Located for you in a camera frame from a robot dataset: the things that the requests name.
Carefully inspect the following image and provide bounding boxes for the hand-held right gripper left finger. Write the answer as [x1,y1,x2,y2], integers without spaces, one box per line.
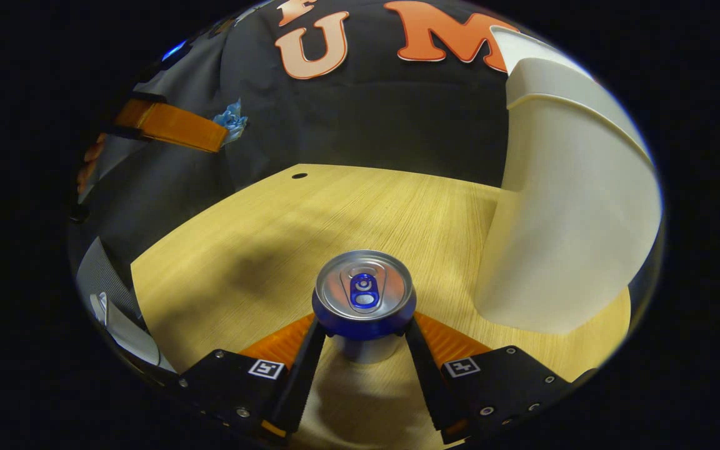
[174,312,328,442]

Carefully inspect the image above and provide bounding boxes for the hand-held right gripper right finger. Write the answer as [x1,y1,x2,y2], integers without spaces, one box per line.
[402,311,598,446]

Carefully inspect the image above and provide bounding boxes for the blue paper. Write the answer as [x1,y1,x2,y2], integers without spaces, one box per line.
[212,99,249,146]

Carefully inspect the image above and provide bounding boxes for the blue pop can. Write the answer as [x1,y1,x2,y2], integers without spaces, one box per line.
[311,250,417,364]

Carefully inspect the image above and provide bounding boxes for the white desktop garbage bin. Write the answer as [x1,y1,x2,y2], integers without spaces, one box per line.
[474,25,665,335]

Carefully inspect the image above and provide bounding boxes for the grey mesh office chair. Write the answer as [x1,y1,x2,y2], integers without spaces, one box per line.
[74,236,176,374]

